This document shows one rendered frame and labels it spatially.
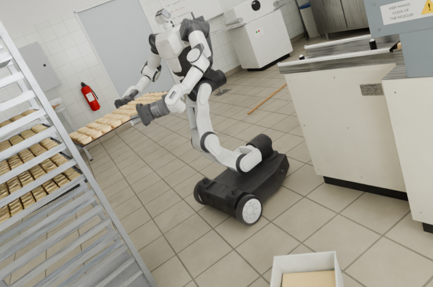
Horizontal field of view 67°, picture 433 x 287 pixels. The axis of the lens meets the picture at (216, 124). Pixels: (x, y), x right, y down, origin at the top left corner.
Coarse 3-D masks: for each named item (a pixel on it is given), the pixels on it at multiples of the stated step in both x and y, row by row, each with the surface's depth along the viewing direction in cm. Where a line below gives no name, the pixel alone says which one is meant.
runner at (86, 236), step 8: (104, 224) 167; (88, 232) 163; (96, 232) 165; (80, 240) 161; (64, 248) 157; (72, 248) 159; (56, 256) 155; (48, 264) 153; (32, 272) 150; (40, 272) 151; (24, 280) 148
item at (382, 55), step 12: (384, 48) 153; (300, 60) 192; (312, 60) 183; (324, 60) 177; (336, 60) 172; (348, 60) 167; (360, 60) 162; (372, 60) 157; (384, 60) 153; (288, 72) 200
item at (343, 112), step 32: (384, 64) 153; (320, 96) 190; (352, 96) 174; (384, 96) 161; (320, 128) 202; (352, 128) 185; (384, 128) 170; (320, 160) 216; (352, 160) 196; (384, 160) 180; (384, 192) 195
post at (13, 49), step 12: (0, 24) 135; (0, 36) 136; (12, 48) 138; (24, 72) 141; (36, 84) 143; (36, 96) 146; (48, 108) 147; (60, 132) 150; (72, 144) 153; (84, 168) 157; (96, 192) 161; (108, 204) 165; (120, 228) 169; (132, 252) 174; (144, 264) 178
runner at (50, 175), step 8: (72, 160) 157; (56, 168) 153; (64, 168) 155; (48, 176) 151; (32, 184) 148; (40, 184) 149; (16, 192) 144; (24, 192) 146; (0, 200) 141; (8, 200) 143
